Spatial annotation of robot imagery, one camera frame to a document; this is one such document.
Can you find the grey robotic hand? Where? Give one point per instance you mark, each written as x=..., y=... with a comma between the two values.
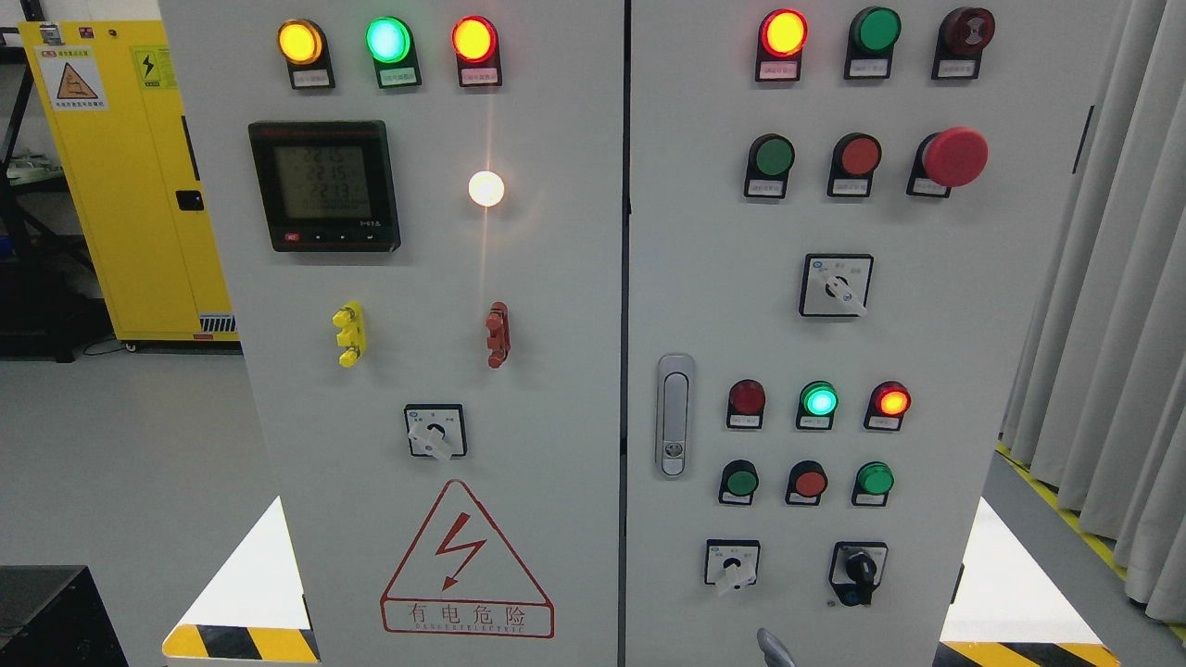
x=775, y=653

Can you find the green start push button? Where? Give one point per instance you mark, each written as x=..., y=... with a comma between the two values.
x=738, y=483

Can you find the lower red push button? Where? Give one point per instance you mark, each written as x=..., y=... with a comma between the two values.
x=807, y=482

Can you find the red push button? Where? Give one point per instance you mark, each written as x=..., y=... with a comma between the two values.
x=855, y=159
x=807, y=482

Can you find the upper green push button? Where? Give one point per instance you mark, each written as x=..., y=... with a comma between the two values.
x=770, y=158

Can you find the upper red push button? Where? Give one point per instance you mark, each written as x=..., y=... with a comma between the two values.
x=855, y=159

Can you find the red emergency stop mushroom button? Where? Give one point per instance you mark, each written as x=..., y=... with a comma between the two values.
x=951, y=158

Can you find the lower middle green indicator lamp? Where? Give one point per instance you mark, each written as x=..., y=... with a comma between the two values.
x=816, y=406

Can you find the green indicator lamp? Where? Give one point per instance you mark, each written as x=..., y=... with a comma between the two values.
x=394, y=57
x=816, y=406
x=871, y=41

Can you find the lower left red indicator lamp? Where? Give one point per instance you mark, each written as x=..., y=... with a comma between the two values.
x=745, y=405

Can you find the red indicator lamp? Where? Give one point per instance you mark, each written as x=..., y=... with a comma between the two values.
x=476, y=45
x=887, y=407
x=745, y=405
x=781, y=40

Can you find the lower right red indicator lamp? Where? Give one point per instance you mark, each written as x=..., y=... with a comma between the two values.
x=887, y=407

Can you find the red electric hazard warning sticker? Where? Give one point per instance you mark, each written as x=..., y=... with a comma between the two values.
x=461, y=576

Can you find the grey electrical control cabinet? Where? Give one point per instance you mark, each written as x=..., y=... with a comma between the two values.
x=621, y=130

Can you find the grey curtain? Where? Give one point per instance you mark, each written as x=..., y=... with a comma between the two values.
x=1097, y=405

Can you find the red terminal connector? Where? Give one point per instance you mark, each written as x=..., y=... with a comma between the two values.
x=498, y=334

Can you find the yellow terminal connector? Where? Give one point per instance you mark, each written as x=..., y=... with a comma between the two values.
x=351, y=336

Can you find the white lit indicator lamp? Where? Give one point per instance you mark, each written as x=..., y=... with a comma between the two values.
x=486, y=188

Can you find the red indicator lamp top right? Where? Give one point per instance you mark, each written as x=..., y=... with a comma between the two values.
x=781, y=40

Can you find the green indicator lamp top right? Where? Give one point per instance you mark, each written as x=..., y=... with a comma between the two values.
x=871, y=41

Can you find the black digital power meter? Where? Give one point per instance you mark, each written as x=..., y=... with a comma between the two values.
x=326, y=186

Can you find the red indicator lamp top left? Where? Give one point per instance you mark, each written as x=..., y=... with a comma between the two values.
x=476, y=45

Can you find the green indicator lamp top left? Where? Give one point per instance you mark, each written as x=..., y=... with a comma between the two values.
x=394, y=57

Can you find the black box lower left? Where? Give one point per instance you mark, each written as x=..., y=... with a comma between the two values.
x=55, y=616

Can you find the yellow indicator lamp top left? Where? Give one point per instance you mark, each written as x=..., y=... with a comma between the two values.
x=306, y=55

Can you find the yellow safety storage cabinet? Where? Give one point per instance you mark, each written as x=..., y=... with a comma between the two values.
x=113, y=104

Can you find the lower white rotary selector switch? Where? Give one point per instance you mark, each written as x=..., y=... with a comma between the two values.
x=731, y=564

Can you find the black key selector switch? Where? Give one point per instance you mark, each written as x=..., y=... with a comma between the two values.
x=856, y=570

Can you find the silver cabinet door handle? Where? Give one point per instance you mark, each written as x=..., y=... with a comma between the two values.
x=674, y=387

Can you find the upper right rotary selector switch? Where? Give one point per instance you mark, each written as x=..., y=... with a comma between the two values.
x=835, y=285

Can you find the left panel rotary selector switch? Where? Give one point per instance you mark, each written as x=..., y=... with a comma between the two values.
x=436, y=431

